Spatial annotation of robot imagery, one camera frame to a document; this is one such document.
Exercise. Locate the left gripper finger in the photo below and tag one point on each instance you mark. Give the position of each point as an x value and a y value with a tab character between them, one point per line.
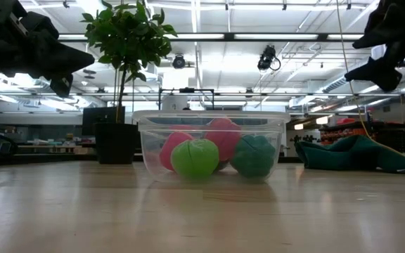
65	59
62	86

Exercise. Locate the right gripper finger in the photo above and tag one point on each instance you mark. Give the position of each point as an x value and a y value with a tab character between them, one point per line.
374	38
378	74

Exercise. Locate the red toy bell pepper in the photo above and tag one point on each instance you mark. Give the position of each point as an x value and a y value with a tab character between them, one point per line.
171	147

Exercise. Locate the dark green toy bell pepper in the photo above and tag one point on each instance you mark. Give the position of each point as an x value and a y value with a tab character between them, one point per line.
253	156

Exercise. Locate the light green toy fruit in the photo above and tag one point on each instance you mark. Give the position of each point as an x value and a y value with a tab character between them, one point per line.
194	158

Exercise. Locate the red toy tomato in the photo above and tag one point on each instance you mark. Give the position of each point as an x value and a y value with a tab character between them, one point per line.
223	138

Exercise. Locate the clear plastic tupperware container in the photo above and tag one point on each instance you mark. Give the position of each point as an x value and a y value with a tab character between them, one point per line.
149	140

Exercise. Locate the green plant in black pot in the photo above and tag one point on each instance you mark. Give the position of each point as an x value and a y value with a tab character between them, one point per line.
128	31

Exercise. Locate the shelf with orange items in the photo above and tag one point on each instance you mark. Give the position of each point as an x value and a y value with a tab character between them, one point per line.
343	135

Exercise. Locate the dark green cloth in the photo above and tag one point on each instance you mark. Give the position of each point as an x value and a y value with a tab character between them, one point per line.
350	154

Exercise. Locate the round black ceiling fixture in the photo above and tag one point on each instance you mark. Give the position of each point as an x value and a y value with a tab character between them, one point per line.
179	62

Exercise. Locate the black ceiling-mounted camera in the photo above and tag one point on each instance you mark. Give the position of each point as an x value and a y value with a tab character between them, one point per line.
267	58

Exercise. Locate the black tubular frame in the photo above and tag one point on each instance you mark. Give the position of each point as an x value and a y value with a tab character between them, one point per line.
186	90

